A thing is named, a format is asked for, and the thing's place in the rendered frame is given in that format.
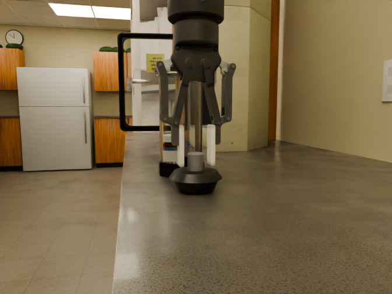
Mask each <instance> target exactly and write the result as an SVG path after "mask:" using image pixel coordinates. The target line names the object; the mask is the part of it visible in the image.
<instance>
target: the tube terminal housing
mask: <svg viewBox="0 0 392 294"><path fill-rule="evenodd" d="M218 26H219V55H220V57H221V59H222V61H225V62H227V63H230V64H231V63H235V64H236V70H235V72H234V75H233V85H232V120H231V121H230V122H227V123H224V124H222V126H221V132H220V145H215V152H235V151H250V150H253V149H257V148H260V147H263V146H267V145H268V106H269V84H270V41H271V0H224V21H223V22H222V23H221V24H219V25H218ZM215 94H216V99H217V102H218V107H219V112H220V116H221V95H222V74H221V69H220V67H218V68H217V70H216V84H215ZM202 145H203V146H205V147H207V128H202Z"/></svg>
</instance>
